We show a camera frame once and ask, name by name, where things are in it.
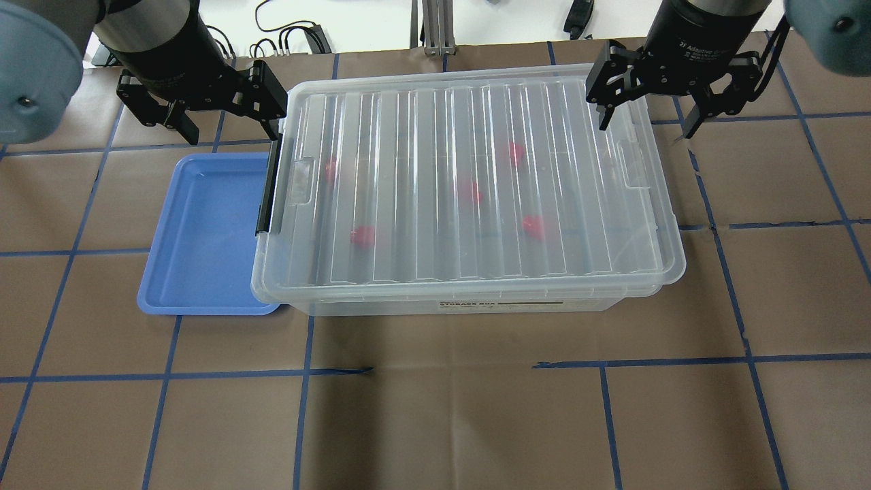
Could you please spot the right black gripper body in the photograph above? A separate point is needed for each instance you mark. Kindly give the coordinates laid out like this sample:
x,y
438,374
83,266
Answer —
x,y
688,37

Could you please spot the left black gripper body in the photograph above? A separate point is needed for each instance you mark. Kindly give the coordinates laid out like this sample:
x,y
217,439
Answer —
x,y
178,62

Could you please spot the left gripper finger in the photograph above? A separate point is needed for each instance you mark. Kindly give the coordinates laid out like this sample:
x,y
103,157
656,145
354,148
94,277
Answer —
x,y
150,109
257,94

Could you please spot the clear plastic box lid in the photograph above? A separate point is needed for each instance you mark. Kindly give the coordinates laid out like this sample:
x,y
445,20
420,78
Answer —
x,y
424,159

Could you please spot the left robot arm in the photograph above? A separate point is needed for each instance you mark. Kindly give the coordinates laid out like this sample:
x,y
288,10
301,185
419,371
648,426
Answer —
x,y
43,45

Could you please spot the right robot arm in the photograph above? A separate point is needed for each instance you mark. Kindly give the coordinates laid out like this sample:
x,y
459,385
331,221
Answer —
x,y
837,33

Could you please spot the red block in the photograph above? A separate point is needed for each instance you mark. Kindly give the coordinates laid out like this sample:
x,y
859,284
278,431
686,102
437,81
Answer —
x,y
364,236
535,227
517,154

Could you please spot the blue plastic tray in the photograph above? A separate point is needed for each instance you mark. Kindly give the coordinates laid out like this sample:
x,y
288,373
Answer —
x,y
201,258

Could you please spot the clear plastic storage box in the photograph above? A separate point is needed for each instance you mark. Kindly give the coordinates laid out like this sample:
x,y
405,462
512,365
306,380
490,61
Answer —
x,y
556,301

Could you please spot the black box latch handle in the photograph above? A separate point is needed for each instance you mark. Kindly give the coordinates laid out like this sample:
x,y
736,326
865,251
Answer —
x,y
267,201

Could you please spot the aluminium frame post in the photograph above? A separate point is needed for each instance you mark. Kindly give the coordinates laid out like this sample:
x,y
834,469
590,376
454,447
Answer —
x,y
432,27

